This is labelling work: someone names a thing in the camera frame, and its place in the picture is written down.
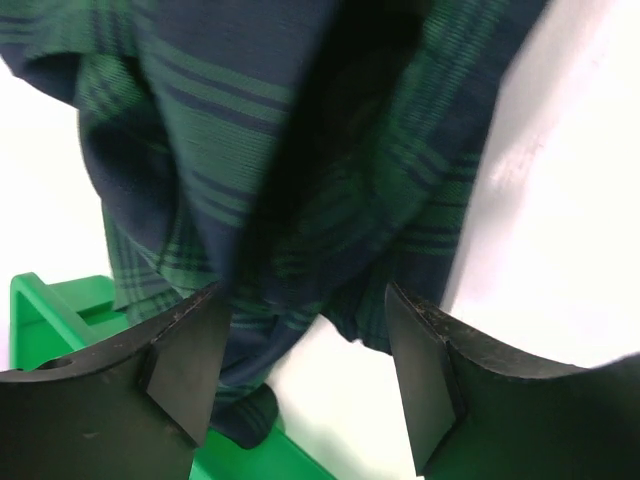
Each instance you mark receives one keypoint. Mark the green navy plaid skirt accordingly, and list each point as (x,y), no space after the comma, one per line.
(302,154)

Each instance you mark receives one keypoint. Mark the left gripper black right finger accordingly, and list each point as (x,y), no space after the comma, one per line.
(477,408)

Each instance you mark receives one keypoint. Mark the green plastic tray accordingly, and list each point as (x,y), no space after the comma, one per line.
(51,321)

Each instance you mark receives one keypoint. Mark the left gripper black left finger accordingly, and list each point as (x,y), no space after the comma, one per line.
(136,405)

